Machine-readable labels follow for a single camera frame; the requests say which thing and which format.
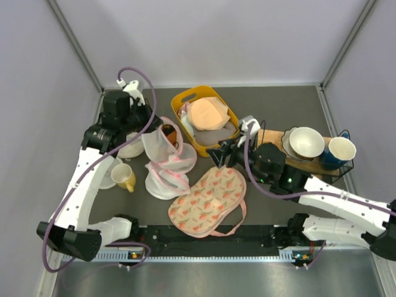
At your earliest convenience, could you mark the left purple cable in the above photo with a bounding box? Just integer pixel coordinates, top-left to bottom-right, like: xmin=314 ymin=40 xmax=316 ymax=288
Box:
xmin=42 ymin=67 xmax=158 ymax=273

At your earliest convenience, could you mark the purple cable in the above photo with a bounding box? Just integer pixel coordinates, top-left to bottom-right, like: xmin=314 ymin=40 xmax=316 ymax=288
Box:
xmin=42 ymin=67 xmax=158 ymax=273
xmin=243 ymin=122 xmax=396 ymax=269

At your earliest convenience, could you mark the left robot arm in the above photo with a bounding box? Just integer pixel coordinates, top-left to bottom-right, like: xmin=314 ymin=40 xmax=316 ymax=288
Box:
xmin=37 ymin=90 xmax=152 ymax=261

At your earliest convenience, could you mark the white ceramic bowl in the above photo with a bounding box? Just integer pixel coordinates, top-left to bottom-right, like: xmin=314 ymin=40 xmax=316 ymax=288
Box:
xmin=289 ymin=127 xmax=325 ymax=158

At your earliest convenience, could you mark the yellow mug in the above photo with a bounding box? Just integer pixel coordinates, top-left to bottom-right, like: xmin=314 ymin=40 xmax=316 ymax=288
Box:
xmin=111 ymin=163 xmax=136 ymax=192

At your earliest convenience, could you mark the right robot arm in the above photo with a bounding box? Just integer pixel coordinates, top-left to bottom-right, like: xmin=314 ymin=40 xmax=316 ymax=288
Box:
xmin=207 ymin=139 xmax=395 ymax=260

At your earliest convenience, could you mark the white pink-trimmed mesh laundry bag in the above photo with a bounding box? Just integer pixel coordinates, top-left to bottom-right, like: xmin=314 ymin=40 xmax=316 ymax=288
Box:
xmin=142 ymin=117 xmax=197 ymax=174

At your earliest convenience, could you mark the black wire wooden rack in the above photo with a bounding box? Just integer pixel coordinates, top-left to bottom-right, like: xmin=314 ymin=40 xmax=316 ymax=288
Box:
xmin=256 ymin=120 xmax=355 ymax=184

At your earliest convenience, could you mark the white garment in basket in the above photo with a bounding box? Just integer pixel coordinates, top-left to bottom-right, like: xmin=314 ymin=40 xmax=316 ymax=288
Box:
xmin=181 ymin=111 xmax=195 ymax=139

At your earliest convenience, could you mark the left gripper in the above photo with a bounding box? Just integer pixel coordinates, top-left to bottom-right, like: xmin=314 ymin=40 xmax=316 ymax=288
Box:
xmin=121 ymin=98 xmax=163 ymax=136

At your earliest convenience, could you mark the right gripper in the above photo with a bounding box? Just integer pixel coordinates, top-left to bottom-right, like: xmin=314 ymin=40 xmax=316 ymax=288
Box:
xmin=205 ymin=133 xmax=270 ymax=184

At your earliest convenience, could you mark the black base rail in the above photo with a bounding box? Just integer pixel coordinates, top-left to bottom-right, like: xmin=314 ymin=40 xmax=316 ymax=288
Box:
xmin=136 ymin=225 xmax=293 ymax=257

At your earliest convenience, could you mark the peach padded bra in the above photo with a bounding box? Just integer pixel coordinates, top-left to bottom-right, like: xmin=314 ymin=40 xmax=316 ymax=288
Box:
xmin=187 ymin=97 xmax=230 ymax=131

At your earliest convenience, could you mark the yellow plastic basket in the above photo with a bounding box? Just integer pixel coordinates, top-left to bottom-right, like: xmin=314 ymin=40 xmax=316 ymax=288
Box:
xmin=171 ymin=85 xmax=239 ymax=157

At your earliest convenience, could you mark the blue paper cup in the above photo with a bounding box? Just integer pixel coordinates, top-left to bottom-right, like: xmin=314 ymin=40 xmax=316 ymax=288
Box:
xmin=319 ymin=137 xmax=356 ymax=170

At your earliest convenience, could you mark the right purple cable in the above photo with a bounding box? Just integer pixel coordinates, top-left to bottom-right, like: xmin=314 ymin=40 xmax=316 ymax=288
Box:
xmin=243 ymin=122 xmax=396 ymax=269

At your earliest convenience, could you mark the empty pink-trimmed mesh laundry bag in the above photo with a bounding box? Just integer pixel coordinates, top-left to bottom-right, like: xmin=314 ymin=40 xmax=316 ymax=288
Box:
xmin=145 ymin=167 xmax=191 ymax=200

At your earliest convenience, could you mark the tulip print bra bag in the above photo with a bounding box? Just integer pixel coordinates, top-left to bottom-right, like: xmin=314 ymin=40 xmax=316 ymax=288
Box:
xmin=168 ymin=166 xmax=247 ymax=238

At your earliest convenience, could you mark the scalloped white plate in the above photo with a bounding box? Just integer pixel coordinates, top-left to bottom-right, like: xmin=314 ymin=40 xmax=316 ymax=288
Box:
xmin=281 ymin=127 xmax=298 ymax=158

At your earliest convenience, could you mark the grey garment in basket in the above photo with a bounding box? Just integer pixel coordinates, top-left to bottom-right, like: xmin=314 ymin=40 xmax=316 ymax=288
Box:
xmin=193 ymin=121 xmax=236 ymax=147

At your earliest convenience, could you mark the white saucer plate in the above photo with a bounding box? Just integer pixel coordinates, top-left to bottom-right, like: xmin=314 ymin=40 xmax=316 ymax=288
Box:
xmin=99 ymin=157 xmax=123 ymax=190

